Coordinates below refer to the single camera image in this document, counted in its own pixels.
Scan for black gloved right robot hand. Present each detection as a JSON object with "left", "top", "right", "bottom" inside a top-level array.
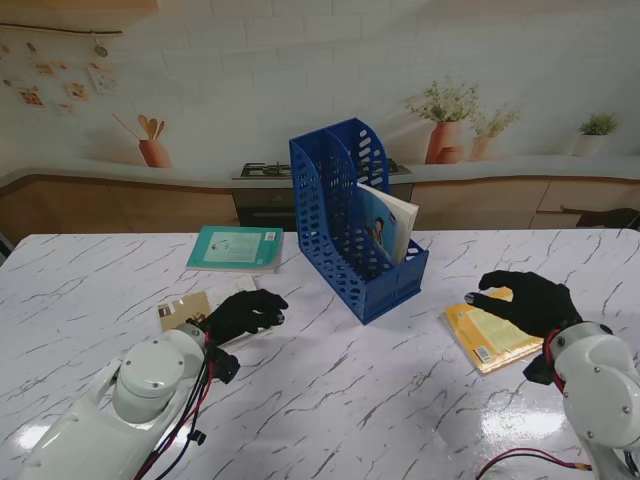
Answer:
[{"left": 463, "top": 269, "right": 584, "bottom": 344}]

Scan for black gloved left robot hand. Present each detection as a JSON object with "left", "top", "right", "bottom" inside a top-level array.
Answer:
[{"left": 199, "top": 288, "right": 290, "bottom": 346}]

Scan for yellow cover book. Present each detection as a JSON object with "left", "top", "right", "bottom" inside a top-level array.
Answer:
[{"left": 442, "top": 287, "right": 546, "bottom": 376}]

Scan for light blue book with woman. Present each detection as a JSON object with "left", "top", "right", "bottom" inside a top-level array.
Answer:
[{"left": 355, "top": 182, "right": 420, "bottom": 266}]

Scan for beige and white cover book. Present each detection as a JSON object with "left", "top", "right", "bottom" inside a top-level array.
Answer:
[{"left": 157, "top": 277, "right": 274, "bottom": 347}]

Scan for teal cover book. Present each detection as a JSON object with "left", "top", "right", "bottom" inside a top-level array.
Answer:
[{"left": 185, "top": 224, "right": 285, "bottom": 274}]

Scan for blue perforated plastic file holder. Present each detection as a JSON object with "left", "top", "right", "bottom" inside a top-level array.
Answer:
[{"left": 288, "top": 117, "right": 430, "bottom": 326}]

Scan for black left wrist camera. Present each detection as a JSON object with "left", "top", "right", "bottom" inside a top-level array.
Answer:
[{"left": 209, "top": 349, "right": 241, "bottom": 385}]

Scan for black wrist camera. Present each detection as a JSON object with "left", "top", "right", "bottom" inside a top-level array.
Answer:
[
  {"left": 209, "top": 349, "right": 241, "bottom": 385},
  {"left": 522, "top": 349, "right": 559, "bottom": 386}
]

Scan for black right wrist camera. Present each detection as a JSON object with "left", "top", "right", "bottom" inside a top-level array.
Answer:
[{"left": 522, "top": 349, "right": 559, "bottom": 386}]

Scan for red black left arm cables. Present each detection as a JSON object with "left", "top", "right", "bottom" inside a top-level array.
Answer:
[{"left": 132, "top": 329, "right": 216, "bottom": 480}]

